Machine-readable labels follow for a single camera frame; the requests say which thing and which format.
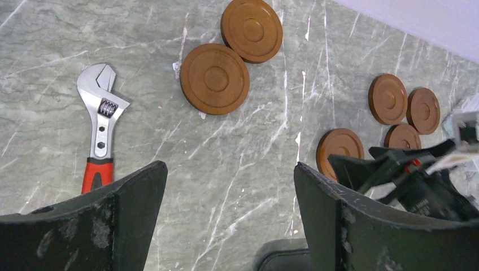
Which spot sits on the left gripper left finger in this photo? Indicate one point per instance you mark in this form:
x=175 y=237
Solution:
x=109 y=228

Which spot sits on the red handled adjustable wrench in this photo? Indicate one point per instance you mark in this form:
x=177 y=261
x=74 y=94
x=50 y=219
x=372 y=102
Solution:
x=94 y=85

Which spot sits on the clear plastic organizer box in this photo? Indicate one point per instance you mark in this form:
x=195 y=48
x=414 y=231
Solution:
x=466 y=104

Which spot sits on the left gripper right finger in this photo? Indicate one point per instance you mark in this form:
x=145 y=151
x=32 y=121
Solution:
x=346 y=230

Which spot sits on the black plastic tray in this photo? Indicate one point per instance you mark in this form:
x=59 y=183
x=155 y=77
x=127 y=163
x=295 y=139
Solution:
x=283 y=254

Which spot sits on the brown wooden coaster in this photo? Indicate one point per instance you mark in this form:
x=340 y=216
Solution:
x=423 y=111
x=252 y=29
x=214 y=79
x=387 y=99
x=402 y=136
x=340 y=141

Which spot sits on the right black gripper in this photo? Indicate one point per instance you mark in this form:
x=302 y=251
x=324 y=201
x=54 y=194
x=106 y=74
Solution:
x=425 y=194

